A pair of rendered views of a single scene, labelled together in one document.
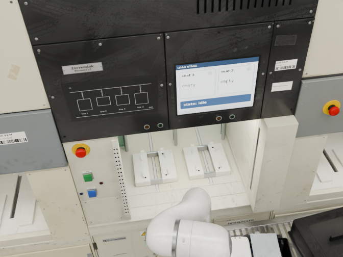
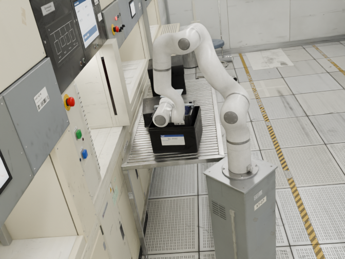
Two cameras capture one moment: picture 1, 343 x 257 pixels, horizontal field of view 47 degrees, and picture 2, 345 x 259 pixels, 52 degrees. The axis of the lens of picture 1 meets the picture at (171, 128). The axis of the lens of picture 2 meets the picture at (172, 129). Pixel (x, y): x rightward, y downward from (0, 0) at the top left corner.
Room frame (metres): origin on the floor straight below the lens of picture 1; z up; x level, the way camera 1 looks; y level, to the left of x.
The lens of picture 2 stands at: (0.36, 1.58, 1.87)
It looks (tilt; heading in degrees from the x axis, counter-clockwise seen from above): 28 degrees down; 283
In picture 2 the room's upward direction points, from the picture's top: 9 degrees counter-clockwise
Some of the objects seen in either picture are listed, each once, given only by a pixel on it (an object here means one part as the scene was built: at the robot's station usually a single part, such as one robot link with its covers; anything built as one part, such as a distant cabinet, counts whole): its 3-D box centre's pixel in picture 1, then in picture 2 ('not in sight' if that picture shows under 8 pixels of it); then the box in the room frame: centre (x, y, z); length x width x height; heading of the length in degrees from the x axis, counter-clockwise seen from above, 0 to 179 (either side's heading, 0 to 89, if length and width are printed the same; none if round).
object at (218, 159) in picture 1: (205, 159); not in sight; (1.42, -0.17, 0.89); 0.22 x 0.21 x 0.04; 6
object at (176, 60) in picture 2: not in sight; (167, 76); (0.98, -1.18, 0.89); 0.29 x 0.29 x 0.25; 10
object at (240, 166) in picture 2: not in sight; (238, 154); (0.41, 0.00, 0.85); 0.19 x 0.19 x 0.18
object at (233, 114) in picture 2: not in sight; (235, 120); (0.41, 0.03, 1.07); 0.19 x 0.12 x 0.24; 79
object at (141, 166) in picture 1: (154, 166); not in sight; (1.39, 0.10, 0.89); 0.22 x 0.21 x 0.04; 6
